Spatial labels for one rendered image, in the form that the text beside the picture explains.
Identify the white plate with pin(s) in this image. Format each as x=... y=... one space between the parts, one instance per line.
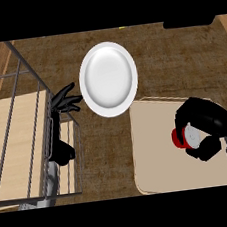
x=108 y=79

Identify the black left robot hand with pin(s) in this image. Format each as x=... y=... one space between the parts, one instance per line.
x=63 y=148

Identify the black appliance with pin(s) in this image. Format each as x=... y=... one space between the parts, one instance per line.
x=188 y=22

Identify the beige tray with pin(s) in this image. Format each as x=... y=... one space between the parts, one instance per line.
x=165 y=159

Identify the red can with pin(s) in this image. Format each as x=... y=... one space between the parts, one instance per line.
x=185 y=138

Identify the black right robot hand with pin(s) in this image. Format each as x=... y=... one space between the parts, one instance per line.
x=205 y=116

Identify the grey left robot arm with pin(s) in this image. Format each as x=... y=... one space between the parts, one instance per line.
x=48 y=184

